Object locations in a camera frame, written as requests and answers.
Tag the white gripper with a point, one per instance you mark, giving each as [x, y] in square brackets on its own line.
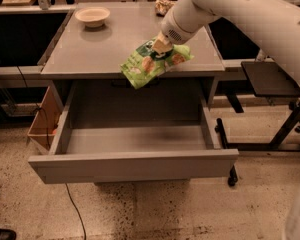
[171, 29]

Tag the green rice chip bag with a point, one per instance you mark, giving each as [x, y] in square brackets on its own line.
[144, 64]

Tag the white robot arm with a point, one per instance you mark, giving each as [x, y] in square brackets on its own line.
[273, 25]

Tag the crumpled foil snack bag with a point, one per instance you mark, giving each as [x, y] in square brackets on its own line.
[163, 6]

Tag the grey cabinet counter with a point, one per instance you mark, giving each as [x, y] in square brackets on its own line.
[85, 54]

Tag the grey open drawer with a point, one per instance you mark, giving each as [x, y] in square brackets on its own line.
[110, 132]

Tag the white bowl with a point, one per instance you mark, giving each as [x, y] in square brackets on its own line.
[92, 17]

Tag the black caster wheel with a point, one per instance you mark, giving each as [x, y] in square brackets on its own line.
[233, 178]

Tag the black shoe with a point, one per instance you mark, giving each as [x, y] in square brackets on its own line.
[7, 234]

